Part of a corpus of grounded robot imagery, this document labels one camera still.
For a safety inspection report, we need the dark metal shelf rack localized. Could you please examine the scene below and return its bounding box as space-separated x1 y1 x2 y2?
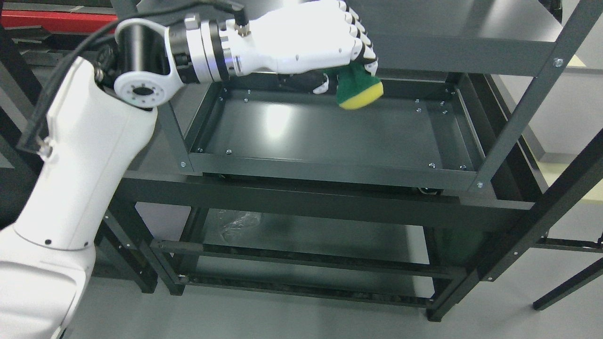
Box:
0 0 603 323

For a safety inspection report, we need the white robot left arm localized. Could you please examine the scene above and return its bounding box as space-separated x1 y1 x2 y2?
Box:
1 13 182 339

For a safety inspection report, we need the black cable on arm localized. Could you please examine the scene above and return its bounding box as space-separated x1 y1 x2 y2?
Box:
16 0 250 153

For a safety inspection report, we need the crumpled clear plastic bag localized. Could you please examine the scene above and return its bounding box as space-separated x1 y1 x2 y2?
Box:
218 210 262 239

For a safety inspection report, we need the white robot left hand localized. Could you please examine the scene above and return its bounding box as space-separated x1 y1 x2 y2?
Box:
220 0 378 76

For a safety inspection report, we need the red metal beam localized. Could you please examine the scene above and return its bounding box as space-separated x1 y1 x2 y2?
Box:
1 9 118 33

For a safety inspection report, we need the green yellow sponge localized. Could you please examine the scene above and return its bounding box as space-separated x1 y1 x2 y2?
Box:
334 63 384 110

